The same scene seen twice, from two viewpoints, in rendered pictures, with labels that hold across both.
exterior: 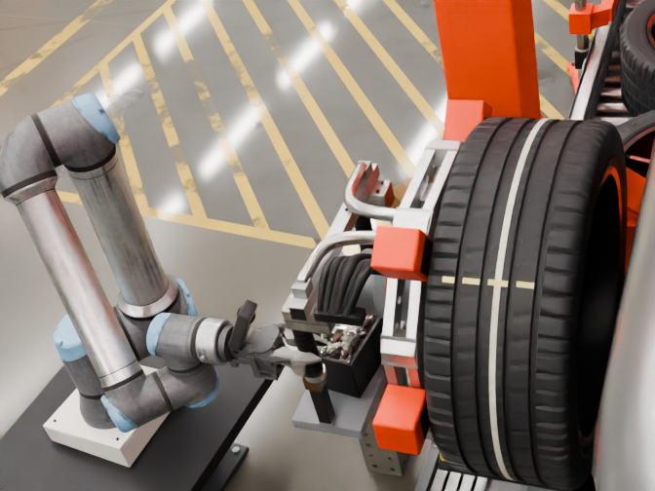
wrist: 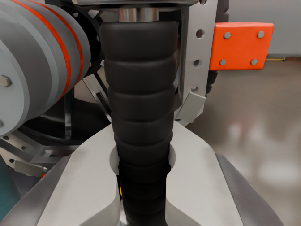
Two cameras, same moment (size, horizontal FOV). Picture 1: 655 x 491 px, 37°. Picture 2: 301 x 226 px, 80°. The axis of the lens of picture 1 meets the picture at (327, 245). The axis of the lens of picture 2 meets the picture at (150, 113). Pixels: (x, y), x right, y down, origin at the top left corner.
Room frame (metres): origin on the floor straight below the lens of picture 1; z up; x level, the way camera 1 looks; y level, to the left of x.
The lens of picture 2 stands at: (1.37, 0.17, 0.90)
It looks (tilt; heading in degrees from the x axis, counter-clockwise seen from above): 28 degrees down; 240
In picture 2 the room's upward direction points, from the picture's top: 1 degrees counter-clockwise
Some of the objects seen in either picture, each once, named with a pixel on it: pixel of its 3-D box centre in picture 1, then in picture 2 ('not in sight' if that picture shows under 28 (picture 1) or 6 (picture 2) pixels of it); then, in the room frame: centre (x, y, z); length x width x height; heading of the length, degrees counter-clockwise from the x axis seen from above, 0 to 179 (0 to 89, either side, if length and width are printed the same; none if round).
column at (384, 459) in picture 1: (377, 408); not in sight; (1.66, -0.01, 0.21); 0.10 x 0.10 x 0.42; 59
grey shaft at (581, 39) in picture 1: (584, 62); not in sight; (2.81, -1.01, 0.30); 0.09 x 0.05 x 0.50; 149
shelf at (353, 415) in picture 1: (357, 358); not in sight; (1.64, 0.00, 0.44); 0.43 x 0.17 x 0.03; 149
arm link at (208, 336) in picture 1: (216, 342); not in sight; (1.43, 0.26, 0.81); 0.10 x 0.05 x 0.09; 150
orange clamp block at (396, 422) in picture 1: (403, 419); (231, 45); (1.08, -0.05, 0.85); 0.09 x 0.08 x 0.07; 149
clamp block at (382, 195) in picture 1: (368, 195); not in sight; (1.60, -0.11, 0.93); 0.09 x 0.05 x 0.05; 59
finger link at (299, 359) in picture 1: (298, 364); (186, 184); (1.31, 0.11, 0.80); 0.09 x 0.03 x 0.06; 52
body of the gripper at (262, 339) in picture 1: (254, 349); not in sight; (1.39, 0.19, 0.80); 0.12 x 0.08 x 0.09; 60
